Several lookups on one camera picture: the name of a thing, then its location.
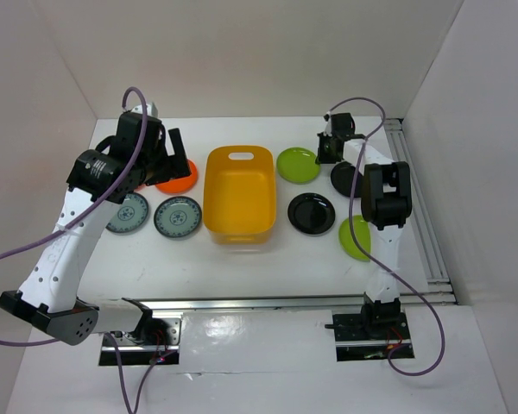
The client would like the green plate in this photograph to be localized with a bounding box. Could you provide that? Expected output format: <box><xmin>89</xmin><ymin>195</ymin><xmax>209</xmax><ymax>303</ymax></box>
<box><xmin>276</xmin><ymin>147</ymin><xmax>320</xmax><ymax>185</ymax></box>
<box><xmin>338</xmin><ymin>215</ymin><xmax>371</xmax><ymax>262</ymax></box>

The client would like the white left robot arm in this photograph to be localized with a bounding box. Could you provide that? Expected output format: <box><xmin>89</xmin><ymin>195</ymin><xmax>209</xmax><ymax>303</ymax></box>
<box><xmin>0</xmin><ymin>111</ymin><xmax>190</xmax><ymax>345</ymax></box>

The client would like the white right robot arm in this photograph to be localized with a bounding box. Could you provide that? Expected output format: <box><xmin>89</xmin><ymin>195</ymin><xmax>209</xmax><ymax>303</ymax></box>
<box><xmin>317</xmin><ymin>113</ymin><xmax>412</xmax><ymax>338</ymax></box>

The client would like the yellow plastic bin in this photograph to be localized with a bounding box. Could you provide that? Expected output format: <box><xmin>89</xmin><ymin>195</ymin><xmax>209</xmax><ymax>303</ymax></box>
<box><xmin>203</xmin><ymin>145</ymin><xmax>277</xmax><ymax>245</ymax></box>

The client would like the black plate far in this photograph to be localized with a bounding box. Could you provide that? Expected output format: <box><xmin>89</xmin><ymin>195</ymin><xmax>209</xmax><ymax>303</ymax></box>
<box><xmin>330</xmin><ymin>161</ymin><xmax>356</xmax><ymax>198</ymax></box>

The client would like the black plate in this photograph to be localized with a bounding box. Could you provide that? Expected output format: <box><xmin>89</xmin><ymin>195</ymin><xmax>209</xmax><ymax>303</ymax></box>
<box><xmin>287</xmin><ymin>192</ymin><xmax>336</xmax><ymax>235</ymax></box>
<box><xmin>330</xmin><ymin>161</ymin><xmax>356</xmax><ymax>198</ymax></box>

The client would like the small blue floral plate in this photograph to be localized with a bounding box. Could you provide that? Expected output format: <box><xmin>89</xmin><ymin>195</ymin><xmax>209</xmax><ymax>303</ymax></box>
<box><xmin>153</xmin><ymin>196</ymin><xmax>203</xmax><ymax>239</ymax></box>

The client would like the black plate near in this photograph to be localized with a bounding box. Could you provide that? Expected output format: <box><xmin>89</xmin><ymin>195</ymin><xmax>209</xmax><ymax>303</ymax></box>
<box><xmin>287</xmin><ymin>192</ymin><xmax>336</xmax><ymax>235</ymax></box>

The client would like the large blue floral plate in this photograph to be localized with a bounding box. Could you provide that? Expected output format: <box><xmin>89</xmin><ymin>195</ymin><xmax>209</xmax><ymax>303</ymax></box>
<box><xmin>106</xmin><ymin>193</ymin><xmax>149</xmax><ymax>235</ymax></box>

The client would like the front aluminium rail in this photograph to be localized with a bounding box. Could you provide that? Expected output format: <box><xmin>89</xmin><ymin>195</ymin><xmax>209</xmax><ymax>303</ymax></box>
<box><xmin>136</xmin><ymin>291</ymin><xmax>457</xmax><ymax>311</ymax></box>

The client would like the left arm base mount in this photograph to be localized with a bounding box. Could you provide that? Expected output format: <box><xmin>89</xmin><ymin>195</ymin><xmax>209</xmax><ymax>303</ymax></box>
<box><xmin>98</xmin><ymin>312</ymin><xmax>182</xmax><ymax>367</ymax></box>

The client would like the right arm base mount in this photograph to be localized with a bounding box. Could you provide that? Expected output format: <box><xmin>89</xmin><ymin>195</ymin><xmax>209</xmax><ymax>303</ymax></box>
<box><xmin>324</xmin><ymin>312</ymin><xmax>414</xmax><ymax>362</ymax></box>

